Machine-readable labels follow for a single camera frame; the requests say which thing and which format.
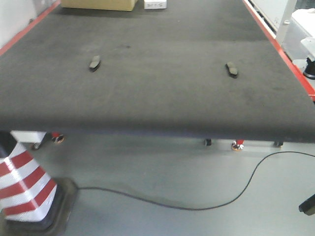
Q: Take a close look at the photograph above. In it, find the black floor cable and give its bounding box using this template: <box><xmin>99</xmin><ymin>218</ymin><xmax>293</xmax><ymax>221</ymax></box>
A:
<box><xmin>76</xmin><ymin>151</ymin><xmax>315</xmax><ymax>211</ymax></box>

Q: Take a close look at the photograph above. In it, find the white machine beside conveyor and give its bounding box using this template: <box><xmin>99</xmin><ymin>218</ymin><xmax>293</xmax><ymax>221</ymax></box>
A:
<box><xmin>282</xmin><ymin>8</ymin><xmax>315</xmax><ymax>80</ymax></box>

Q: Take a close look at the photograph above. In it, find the brake pad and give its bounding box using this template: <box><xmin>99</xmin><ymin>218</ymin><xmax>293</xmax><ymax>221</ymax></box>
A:
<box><xmin>225</xmin><ymin>61</ymin><xmax>238</xmax><ymax>78</ymax></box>
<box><xmin>89</xmin><ymin>55</ymin><xmax>101</xmax><ymax>72</ymax></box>

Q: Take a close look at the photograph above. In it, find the brown cardboard box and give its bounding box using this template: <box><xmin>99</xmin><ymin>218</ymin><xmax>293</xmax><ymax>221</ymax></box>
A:
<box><xmin>61</xmin><ymin>0</ymin><xmax>137</xmax><ymax>11</ymax></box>

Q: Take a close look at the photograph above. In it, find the white metal post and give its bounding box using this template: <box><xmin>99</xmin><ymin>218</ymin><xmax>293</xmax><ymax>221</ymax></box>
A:
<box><xmin>276</xmin><ymin>0</ymin><xmax>297</xmax><ymax>45</ymax></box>

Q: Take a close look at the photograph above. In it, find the long white carton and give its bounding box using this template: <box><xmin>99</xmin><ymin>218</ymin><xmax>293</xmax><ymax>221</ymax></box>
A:
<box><xmin>144</xmin><ymin>0</ymin><xmax>167</xmax><ymax>10</ymax></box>

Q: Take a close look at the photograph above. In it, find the dark grey conveyor belt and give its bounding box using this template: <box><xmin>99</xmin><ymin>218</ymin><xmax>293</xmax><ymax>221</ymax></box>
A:
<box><xmin>0</xmin><ymin>0</ymin><xmax>315</xmax><ymax>143</ymax></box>

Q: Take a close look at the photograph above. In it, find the red conveyor left rail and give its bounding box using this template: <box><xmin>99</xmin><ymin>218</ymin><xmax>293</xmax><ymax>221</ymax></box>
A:
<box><xmin>0</xmin><ymin>0</ymin><xmax>61</xmax><ymax>55</ymax></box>

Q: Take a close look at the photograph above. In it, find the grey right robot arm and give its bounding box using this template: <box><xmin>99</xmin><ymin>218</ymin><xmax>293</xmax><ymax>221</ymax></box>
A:
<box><xmin>298</xmin><ymin>194</ymin><xmax>315</xmax><ymax>216</ymax></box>

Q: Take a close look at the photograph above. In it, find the red conveyor side rail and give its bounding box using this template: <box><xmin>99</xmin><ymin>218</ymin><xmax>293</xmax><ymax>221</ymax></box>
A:
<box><xmin>242</xmin><ymin>0</ymin><xmax>315</xmax><ymax>101</ymax></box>

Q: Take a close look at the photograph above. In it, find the right traffic cone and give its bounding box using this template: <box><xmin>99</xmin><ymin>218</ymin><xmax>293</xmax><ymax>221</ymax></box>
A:
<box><xmin>0</xmin><ymin>131</ymin><xmax>78</xmax><ymax>236</ymax></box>

